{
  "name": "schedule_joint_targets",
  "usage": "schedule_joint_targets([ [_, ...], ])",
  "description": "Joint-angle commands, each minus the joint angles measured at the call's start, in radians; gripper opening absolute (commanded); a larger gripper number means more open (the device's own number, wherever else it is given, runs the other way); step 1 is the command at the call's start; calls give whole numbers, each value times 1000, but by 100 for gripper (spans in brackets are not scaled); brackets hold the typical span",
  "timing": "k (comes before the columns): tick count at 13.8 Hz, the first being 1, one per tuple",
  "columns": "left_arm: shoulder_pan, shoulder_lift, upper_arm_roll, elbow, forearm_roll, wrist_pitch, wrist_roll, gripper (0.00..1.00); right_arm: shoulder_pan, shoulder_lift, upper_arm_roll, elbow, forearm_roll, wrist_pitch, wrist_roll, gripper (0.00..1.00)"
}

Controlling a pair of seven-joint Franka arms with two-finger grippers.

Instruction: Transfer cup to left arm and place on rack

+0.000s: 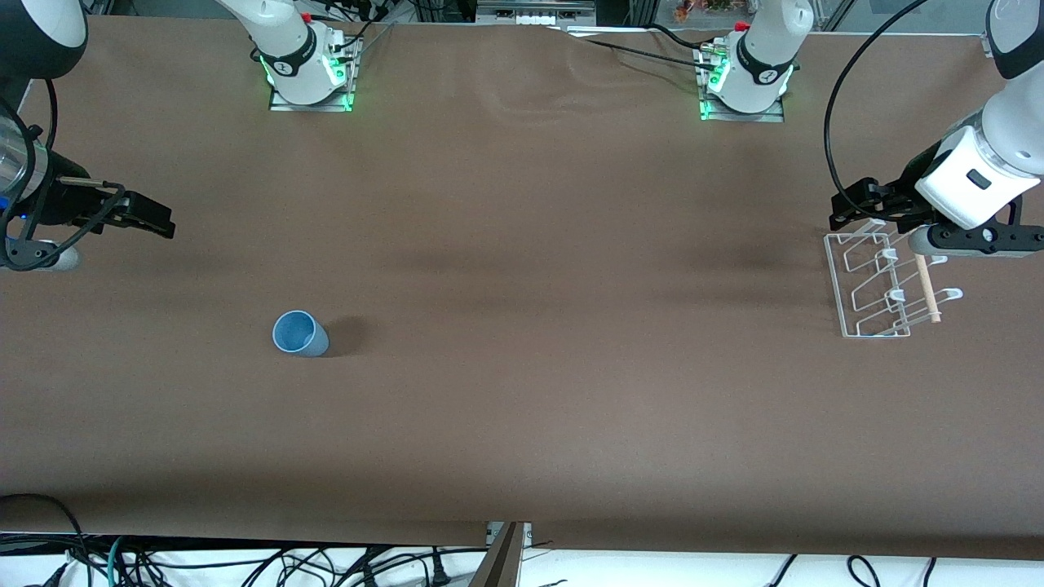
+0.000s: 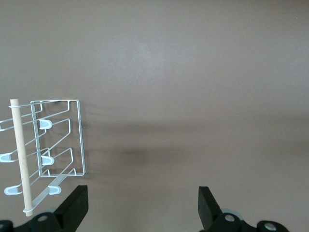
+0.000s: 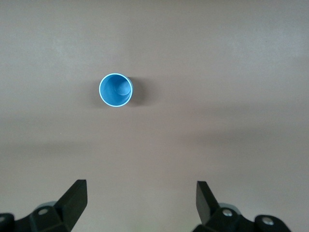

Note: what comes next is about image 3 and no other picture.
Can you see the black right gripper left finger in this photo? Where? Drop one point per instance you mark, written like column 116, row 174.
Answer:
column 70, row 205

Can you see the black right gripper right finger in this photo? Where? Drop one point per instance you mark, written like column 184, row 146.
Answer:
column 207, row 207

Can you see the blue plastic cup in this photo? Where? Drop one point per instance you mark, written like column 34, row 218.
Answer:
column 113, row 93

